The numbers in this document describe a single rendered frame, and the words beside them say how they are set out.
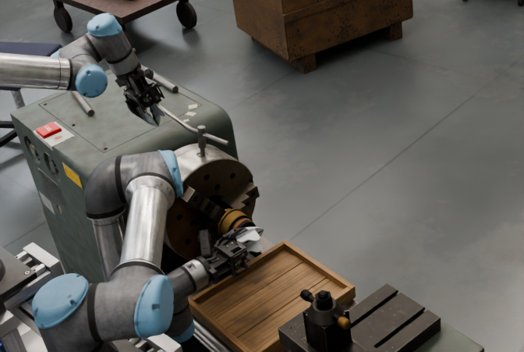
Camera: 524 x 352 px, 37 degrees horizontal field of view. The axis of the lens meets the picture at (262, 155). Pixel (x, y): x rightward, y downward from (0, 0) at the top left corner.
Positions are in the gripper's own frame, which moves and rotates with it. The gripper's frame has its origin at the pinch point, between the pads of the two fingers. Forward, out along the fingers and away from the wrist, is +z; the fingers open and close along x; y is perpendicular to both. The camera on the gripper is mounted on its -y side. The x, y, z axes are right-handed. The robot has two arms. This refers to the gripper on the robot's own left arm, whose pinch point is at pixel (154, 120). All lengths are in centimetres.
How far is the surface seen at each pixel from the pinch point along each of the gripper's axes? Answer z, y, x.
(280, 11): 132, -199, 169
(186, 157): 9.5, 9.8, -0.1
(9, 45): 87, -288, 30
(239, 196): 24.4, 20.0, 4.7
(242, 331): 41, 43, -21
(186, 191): 12.0, 18.0, -7.4
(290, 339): 28, 65, -17
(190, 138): 12.7, 0.2, 6.8
